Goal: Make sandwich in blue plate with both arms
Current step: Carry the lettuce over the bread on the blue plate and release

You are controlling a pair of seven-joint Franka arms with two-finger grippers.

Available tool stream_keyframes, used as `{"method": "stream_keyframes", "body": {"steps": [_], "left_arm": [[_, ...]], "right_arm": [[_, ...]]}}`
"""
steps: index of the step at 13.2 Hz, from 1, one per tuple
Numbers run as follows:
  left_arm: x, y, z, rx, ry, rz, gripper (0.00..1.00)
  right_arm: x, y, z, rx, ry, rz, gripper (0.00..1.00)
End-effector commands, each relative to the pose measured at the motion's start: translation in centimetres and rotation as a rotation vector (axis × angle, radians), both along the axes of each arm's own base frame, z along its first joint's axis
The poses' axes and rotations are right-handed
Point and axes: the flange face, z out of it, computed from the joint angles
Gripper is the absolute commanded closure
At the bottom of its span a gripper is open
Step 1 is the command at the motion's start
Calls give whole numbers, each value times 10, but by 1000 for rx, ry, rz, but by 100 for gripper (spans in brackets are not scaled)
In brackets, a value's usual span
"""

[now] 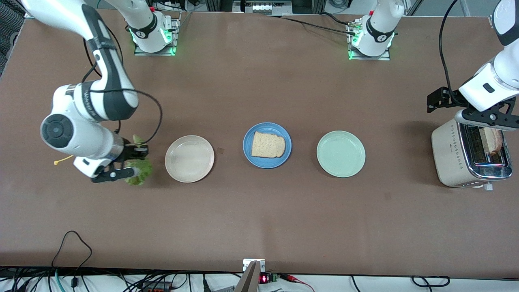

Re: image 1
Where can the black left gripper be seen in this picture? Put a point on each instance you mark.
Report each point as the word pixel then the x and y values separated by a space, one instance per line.
pixel 438 98

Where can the blue round plate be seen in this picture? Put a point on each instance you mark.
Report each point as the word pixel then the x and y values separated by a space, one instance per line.
pixel 247 154

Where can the green lettuce leaf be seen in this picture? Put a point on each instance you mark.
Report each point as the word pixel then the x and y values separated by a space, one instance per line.
pixel 142 172

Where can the metal box with white lights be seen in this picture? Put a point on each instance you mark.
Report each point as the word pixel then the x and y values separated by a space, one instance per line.
pixel 262 7

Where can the cream and chrome toaster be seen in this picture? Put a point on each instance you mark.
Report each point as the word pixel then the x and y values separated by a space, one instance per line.
pixel 450 158

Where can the yellow mustard squeeze bottle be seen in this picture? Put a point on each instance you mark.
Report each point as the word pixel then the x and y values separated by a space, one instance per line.
pixel 57 162

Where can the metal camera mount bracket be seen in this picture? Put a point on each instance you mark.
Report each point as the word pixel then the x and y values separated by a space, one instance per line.
pixel 253 280

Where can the toasted bread slice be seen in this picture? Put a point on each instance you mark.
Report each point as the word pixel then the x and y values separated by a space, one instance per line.
pixel 267 145
pixel 494 140

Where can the light green round plate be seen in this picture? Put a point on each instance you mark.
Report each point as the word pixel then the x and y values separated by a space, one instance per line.
pixel 341 153

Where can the grey mesh chair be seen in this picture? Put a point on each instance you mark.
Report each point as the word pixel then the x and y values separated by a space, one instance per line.
pixel 8 28

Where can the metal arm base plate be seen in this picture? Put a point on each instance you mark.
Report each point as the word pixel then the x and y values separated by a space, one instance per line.
pixel 369 58
pixel 154 53

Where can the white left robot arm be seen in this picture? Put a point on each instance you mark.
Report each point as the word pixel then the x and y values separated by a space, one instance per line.
pixel 379 28

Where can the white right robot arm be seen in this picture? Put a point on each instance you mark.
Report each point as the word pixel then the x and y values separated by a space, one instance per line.
pixel 69 132

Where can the beige round plate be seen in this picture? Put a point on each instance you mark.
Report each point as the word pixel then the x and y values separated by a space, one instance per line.
pixel 189 159

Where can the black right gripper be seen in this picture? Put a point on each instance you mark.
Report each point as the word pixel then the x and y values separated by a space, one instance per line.
pixel 130 151

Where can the small red-lit circuit board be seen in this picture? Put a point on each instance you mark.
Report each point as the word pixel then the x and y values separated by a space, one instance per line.
pixel 269 278

